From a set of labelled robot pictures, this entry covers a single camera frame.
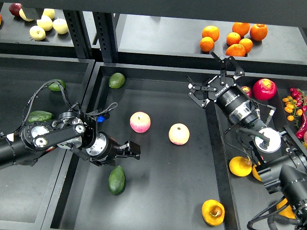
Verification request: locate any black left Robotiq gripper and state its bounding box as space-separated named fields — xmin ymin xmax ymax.
xmin=82 ymin=132 xmax=141 ymax=166

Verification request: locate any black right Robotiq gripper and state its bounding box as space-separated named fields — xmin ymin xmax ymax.
xmin=186 ymin=52 xmax=254 ymax=125

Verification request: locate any green avocado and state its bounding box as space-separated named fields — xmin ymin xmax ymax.
xmin=108 ymin=72 xmax=126 ymax=89
xmin=108 ymin=165 xmax=125 ymax=195

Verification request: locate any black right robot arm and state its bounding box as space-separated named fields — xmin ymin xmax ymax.
xmin=189 ymin=56 xmax=307 ymax=230

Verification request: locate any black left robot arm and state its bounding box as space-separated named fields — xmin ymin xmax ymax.
xmin=0 ymin=79 xmax=141 ymax=169

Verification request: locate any green avocado at tray corner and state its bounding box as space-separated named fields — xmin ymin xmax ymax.
xmin=108 ymin=72 xmax=126 ymax=89

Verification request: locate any yellow pear with long stem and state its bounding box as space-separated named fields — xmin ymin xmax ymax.
xmin=229 ymin=156 xmax=252 ymax=177

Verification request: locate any green avocado upper left tray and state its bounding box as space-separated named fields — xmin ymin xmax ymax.
xmin=48 ymin=79 xmax=66 ymax=92

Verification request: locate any green avocado tray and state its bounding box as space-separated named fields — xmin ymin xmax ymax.
xmin=27 ymin=110 xmax=53 ymax=122
xmin=48 ymin=79 xmax=66 ymax=92

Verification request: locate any yellow pear middle right tray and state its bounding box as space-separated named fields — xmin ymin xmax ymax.
xmin=251 ymin=164 xmax=262 ymax=182

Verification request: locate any pale yellow pear front left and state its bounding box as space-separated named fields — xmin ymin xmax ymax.
xmin=29 ymin=25 xmax=46 ymax=41

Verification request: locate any pale yellow pear centre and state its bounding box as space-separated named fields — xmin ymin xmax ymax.
xmin=36 ymin=15 xmax=53 ymax=31

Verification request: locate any pale yellow pear back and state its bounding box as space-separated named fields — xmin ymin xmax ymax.
xmin=43 ymin=8 xmax=55 ymax=20

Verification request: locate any pink red apple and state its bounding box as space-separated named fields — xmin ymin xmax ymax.
xmin=130 ymin=111 xmax=151 ymax=133

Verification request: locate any small dark red apple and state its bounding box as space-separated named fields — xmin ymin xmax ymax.
xmin=241 ymin=86 xmax=252 ymax=98

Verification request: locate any orange front of group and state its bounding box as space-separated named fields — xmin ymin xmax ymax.
xmin=225 ymin=44 xmax=246 ymax=57

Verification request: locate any orange of group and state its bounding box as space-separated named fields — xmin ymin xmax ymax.
xmin=200 ymin=36 xmax=214 ymax=52
xmin=202 ymin=25 xmax=220 ymax=42
xmin=225 ymin=44 xmax=246 ymax=57

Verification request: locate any orange lower left of group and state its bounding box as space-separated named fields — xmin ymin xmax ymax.
xmin=200 ymin=36 xmax=214 ymax=52

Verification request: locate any small orange centre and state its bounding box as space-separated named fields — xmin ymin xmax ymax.
xmin=226 ymin=32 xmax=241 ymax=46

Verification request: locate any orange lower right small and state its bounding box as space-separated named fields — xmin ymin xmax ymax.
xmin=239 ymin=38 xmax=253 ymax=54

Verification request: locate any pale pink apple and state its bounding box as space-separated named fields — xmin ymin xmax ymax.
xmin=168 ymin=123 xmax=190 ymax=145

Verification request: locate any orange top left of group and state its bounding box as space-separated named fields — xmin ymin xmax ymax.
xmin=202 ymin=25 xmax=220 ymax=42

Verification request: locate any large red apple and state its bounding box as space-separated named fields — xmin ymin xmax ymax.
xmin=252 ymin=79 xmax=277 ymax=100

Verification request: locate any black centre tray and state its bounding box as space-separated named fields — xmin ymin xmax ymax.
xmin=42 ymin=63 xmax=231 ymax=230

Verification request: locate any orange top centre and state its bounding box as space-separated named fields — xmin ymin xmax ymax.
xmin=232 ymin=22 xmax=250 ymax=37

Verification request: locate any orange top right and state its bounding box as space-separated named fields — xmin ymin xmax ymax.
xmin=249 ymin=24 xmax=268 ymax=41

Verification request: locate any cherry tomato bunch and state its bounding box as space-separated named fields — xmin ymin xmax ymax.
xmin=282 ymin=88 xmax=307 ymax=127

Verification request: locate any red chili pepper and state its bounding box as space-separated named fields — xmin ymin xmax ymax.
xmin=295 ymin=112 xmax=307 ymax=140

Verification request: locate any dark red apple on shelf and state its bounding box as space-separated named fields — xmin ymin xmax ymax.
xmin=9 ymin=3 xmax=22 ymax=17

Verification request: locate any black perforated shelf post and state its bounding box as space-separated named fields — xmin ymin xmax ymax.
xmin=93 ymin=12 xmax=118 ymax=63

